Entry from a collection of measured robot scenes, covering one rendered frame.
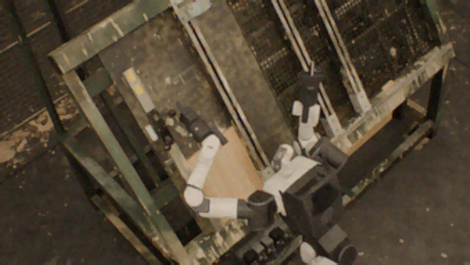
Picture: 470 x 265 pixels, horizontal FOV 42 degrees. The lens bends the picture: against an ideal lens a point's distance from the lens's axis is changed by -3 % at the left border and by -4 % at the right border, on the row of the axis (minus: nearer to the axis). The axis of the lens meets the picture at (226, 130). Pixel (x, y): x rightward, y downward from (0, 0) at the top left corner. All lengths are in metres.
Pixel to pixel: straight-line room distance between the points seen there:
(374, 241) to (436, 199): 0.55
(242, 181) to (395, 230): 1.37
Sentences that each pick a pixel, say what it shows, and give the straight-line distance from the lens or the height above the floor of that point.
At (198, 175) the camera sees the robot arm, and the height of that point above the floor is 1.42.
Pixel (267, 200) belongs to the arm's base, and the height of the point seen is 1.37.
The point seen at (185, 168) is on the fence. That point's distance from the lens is 3.04.
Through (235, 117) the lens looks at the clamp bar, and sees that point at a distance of 3.10.
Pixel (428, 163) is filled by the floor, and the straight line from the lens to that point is 4.58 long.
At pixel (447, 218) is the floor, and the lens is 4.34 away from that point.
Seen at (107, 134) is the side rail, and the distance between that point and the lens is 2.85.
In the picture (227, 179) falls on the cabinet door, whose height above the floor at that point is 1.05.
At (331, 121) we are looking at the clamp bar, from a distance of 3.45.
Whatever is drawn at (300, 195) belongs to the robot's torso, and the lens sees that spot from 2.66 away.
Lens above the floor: 3.61
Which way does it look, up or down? 49 degrees down
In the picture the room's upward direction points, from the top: 11 degrees counter-clockwise
